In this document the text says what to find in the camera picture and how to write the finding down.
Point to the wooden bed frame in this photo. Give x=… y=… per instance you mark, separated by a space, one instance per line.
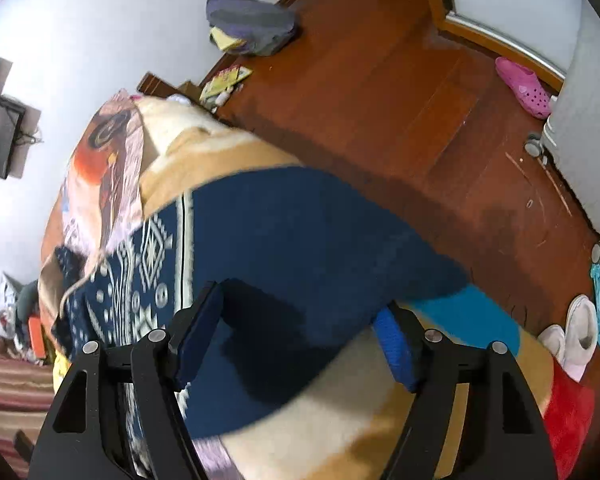
x=155 y=85

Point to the yellow paper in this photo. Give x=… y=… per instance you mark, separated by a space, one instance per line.
x=225 y=40

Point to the printed bed quilt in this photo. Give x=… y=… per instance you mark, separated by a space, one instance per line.
x=105 y=170

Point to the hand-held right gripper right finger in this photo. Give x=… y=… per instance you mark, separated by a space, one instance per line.
x=395 y=350

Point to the beige plush blanket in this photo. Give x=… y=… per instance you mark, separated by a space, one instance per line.
x=355 y=435

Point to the pink clog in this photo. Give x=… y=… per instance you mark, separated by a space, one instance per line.
x=522 y=87

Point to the yellow packet on floor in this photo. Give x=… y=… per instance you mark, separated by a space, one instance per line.
x=222 y=82

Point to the orange box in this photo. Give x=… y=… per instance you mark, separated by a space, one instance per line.
x=36 y=337

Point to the wooden door frame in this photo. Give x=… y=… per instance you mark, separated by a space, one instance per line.
x=485 y=30

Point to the grey purple bag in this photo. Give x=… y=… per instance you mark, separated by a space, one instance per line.
x=255 y=20

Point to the small white slipper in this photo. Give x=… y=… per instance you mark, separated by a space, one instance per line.
x=552 y=340

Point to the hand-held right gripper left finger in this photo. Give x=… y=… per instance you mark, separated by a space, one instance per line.
x=200 y=330

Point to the grey wheeled cabinet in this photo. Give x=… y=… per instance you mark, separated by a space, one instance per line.
x=585 y=110

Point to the large white slipper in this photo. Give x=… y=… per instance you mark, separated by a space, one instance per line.
x=582 y=335

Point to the dark grey cloth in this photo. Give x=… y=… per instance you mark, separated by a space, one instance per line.
x=27 y=300

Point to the striped curtain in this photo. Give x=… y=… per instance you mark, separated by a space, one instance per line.
x=10 y=390

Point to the navy patterned sweater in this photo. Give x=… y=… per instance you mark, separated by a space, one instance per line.
x=290 y=240

